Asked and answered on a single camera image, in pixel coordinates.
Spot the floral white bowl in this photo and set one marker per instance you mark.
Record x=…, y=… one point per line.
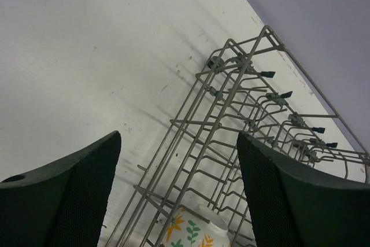
x=204, y=228

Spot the grey wire dish rack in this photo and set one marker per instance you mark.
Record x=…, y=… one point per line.
x=256, y=87

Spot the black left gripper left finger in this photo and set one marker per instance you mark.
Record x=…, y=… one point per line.
x=62, y=203

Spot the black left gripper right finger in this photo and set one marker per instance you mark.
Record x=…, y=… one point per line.
x=292, y=204

